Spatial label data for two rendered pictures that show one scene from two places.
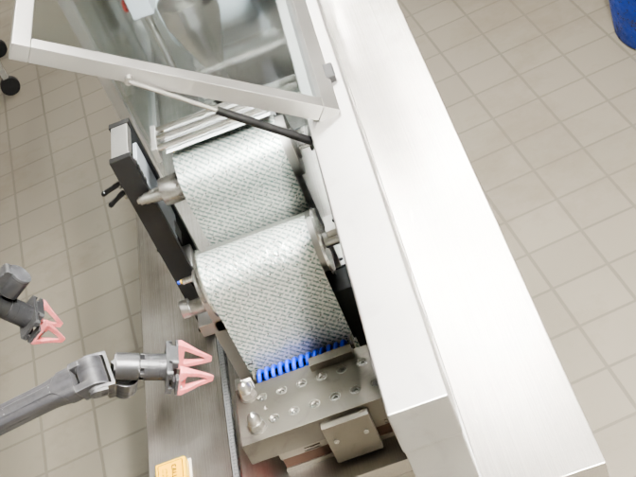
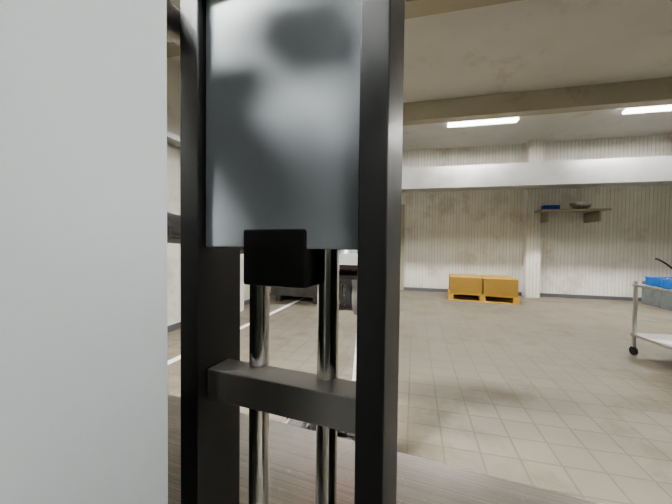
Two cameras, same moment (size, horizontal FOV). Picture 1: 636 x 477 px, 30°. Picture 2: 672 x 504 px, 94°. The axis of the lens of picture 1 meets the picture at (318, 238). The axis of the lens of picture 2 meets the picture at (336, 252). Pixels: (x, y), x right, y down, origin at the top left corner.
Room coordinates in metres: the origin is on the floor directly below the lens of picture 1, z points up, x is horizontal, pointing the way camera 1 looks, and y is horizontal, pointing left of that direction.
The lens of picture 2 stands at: (2.40, 0.10, 1.16)
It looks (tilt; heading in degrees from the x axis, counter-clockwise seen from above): 2 degrees down; 105
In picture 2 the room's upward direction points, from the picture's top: 1 degrees clockwise
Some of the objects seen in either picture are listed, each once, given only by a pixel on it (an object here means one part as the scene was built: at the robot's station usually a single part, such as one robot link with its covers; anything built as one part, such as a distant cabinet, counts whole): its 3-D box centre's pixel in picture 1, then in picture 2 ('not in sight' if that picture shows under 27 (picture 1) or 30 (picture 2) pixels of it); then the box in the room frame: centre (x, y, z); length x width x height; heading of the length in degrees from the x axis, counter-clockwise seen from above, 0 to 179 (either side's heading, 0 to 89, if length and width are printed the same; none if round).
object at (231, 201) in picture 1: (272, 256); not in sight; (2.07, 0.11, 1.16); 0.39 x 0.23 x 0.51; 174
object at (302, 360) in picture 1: (304, 362); not in sight; (1.85, 0.13, 1.03); 0.21 x 0.04 x 0.03; 84
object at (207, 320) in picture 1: (223, 342); not in sight; (1.99, 0.28, 1.05); 0.06 x 0.05 x 0.31; 84
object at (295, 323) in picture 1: (288, 327); not in sight; (1.87, 0.13, 1.11); 0.23 x 0.01 x 0.18; 84
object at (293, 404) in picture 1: (332, 395); not in sight; (1.75, 0.10, 1.00); 0.40 x 0.16 x 0.06; 84
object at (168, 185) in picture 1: (175, 187); not in sight; (2.20, 0.24, 1.33); 0.06 x 0.06 x 0.06; 84
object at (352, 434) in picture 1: (352, 436); not in sight; (1.66, 0.10, 0.96); 0.10 x 0.03 x 0.11; 84
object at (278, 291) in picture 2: not in sight; (305, 279); (0.12, 6.17, 0.40); 1.17 x 0.97 x 0.81; 1
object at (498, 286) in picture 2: not in sight; (480, 287); (3.70, 7.40, 0.25); 1.41 x 1.03 x 0.49; 1
